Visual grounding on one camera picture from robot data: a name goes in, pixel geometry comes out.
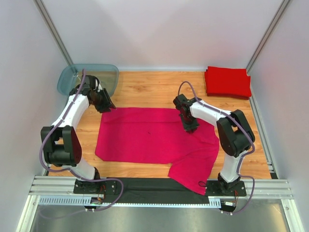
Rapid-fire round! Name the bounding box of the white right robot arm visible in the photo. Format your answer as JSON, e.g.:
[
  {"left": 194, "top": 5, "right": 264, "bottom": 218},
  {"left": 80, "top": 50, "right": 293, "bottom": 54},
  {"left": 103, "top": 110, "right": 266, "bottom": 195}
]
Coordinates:
[{"left": 173, "top": 94, "right": 255, "bottom": 189}]

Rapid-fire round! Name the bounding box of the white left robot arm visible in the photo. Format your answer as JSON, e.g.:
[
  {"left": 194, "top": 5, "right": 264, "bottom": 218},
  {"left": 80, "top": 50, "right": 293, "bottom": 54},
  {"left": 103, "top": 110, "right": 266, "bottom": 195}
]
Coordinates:
[{"left": 39, "top": 74, "right": 116, "bottom": 182}]

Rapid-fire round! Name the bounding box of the right aluminium corner post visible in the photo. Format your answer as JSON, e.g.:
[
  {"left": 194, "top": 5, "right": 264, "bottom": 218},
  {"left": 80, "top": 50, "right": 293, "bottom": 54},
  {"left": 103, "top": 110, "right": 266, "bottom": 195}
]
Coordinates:
[{"left": 246, "top": 0, "right": 293, "bottom": 74}]

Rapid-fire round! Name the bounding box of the black cloth strip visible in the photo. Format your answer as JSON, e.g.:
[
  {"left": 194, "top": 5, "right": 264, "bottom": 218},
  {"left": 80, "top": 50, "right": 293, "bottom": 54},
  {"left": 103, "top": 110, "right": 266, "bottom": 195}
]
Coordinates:
[{"left": 105, "top": 177, "right": 209, "bottom": 204}]

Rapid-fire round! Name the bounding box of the white slotted cable duct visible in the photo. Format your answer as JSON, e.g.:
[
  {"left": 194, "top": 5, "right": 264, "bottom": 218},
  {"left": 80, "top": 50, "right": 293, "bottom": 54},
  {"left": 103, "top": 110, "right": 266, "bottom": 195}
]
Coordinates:
[{"left": 38, "top": 196, "right": 221, "bottom": 208}]

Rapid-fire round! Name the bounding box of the folded red t shirt stack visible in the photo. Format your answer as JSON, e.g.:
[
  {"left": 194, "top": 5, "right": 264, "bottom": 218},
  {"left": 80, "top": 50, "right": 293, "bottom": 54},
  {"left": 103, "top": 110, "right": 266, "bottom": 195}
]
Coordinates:
[{"left": 204, "top": 66, "right": 252, "bottom": 100}]

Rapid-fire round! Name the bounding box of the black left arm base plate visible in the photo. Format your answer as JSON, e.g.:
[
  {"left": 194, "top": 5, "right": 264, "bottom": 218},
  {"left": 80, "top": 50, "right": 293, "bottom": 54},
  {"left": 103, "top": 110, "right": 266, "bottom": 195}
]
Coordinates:
[{"left": 73, "top": 178, "right": 122, "bottom": 195}]

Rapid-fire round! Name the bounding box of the left aluminium corner post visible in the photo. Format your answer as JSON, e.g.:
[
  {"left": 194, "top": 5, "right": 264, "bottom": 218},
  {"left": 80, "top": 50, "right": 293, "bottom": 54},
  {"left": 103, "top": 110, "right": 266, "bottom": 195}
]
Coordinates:
[{"left": 33, "top": 0, "right": 73, "bottom": 65}]

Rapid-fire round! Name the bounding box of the translucent teal plastic bin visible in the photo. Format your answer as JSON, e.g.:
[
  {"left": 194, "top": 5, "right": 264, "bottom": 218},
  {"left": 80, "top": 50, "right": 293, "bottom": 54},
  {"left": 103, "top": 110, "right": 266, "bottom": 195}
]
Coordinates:
[{"left": 57, "top": 64, "right": 119, "bottom": 97}]

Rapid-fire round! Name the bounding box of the magenta t shirt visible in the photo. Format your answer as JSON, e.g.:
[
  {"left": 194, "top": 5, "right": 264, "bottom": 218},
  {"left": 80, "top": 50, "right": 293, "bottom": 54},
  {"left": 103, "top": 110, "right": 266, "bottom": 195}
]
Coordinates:
[{"left": 95, "top": 108, "right": 219, "bottom": 195}]

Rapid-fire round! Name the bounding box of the aluminium corner post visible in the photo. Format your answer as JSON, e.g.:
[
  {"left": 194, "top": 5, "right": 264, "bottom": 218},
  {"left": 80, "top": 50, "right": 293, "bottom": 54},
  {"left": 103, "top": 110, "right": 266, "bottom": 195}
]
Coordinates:
[
  {"left": 246, "top": 0, "right": 293, "bottom": 74},
  {"left": 33, "top": 0, "right": 73, "bottom": 65}
]

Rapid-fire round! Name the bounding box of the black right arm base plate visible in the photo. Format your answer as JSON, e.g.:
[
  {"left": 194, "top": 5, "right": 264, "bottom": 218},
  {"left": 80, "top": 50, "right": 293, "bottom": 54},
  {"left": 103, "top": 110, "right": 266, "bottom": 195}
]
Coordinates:
[{"left": 205, "top": 180, "right": 247, "bottom": 197}]

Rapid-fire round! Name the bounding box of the aluminium mounting rail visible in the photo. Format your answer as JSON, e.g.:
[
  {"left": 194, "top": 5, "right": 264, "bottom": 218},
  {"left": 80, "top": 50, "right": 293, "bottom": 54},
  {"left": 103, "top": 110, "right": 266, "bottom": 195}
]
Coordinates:
[{"left": 28, "top": 176, "right": 76, "bottom": 196}]

